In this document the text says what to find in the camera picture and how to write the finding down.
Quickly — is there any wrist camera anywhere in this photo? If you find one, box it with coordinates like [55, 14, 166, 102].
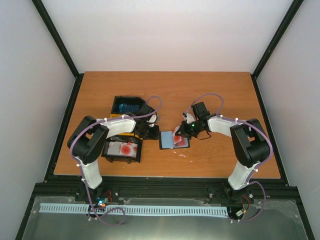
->
[146, 113, 158, 128]
[182, 112, 195, 124]

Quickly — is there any black frame post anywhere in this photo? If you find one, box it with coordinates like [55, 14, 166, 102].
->
[251, 0, 304, 81]
[32, 0, 80, 79]

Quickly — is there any right black card bin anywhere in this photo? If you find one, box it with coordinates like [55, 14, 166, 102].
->
[110, 96, 146, 115]

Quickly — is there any left black card bin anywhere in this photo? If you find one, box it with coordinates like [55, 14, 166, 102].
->
[101, 140, 143, 164]

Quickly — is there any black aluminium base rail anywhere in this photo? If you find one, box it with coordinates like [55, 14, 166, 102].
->
[29, 176, 302, 207]

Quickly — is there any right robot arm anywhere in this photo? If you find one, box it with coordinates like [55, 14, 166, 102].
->
[176, 102, 273, 191]

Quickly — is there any blue card stack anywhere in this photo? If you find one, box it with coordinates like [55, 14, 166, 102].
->
[118, 103, 140, 113]

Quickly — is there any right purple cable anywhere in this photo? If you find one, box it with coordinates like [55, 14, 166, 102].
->
[184, 93, 274, 223]

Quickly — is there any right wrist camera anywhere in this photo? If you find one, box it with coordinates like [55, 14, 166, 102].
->
[182, 112, 195, 124]

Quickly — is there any right black frame post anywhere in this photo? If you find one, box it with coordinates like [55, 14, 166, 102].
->
[251, 0, 304, 81]

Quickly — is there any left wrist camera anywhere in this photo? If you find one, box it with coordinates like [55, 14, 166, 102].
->
[146, 113, 158, 128]

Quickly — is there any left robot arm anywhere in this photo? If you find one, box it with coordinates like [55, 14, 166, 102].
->
[67, 104, 159, 202]

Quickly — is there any small electronics board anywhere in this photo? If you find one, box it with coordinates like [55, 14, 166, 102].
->
[96, 190, 113, 207]

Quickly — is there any black card holder wallet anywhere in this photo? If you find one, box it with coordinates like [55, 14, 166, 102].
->
[159, 131, 184, 150]

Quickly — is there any red white card stack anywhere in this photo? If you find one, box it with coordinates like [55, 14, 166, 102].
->
[106, 141, 138, 158]

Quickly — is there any black card bin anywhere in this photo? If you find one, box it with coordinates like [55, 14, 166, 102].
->
[101, 140, 143, 164]
[110, 96, 146, 115]

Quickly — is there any left black frame post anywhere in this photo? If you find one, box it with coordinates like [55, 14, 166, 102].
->
[32, 0, 80, 79]

